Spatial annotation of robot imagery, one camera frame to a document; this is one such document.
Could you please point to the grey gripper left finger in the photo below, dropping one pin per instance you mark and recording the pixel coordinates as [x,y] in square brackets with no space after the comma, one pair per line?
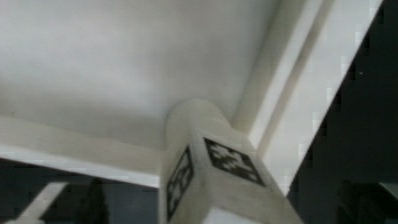
[67,204]

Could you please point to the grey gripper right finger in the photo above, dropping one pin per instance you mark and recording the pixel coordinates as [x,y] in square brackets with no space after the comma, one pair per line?
[369,203]

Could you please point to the white table leg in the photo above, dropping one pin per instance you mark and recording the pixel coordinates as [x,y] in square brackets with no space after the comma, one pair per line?
[218,188]

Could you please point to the white square table top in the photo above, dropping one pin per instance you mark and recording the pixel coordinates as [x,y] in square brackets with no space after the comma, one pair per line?
[106,59]

